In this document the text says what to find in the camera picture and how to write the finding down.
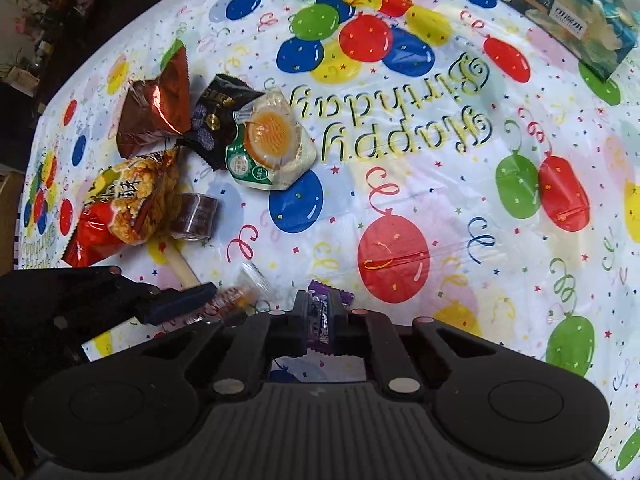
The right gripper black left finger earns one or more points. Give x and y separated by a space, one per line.
257 342

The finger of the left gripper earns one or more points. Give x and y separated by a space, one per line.
161 305

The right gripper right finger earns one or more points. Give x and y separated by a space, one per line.
371 336

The cream sausage stick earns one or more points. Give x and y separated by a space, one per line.
179 266

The purple candy wrapper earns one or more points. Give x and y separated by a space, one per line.
326 315

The white strawberry jelly pouch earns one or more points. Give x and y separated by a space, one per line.
250 289

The red orange chips bag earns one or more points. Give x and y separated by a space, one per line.
124 207

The black purple snack packet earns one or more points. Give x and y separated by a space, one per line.
212 124

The small brown cake packet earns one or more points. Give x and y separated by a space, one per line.
192 216

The balloon birthday tablecloth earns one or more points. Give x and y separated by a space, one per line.
469 168

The brown foil snack bag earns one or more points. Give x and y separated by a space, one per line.
157 108

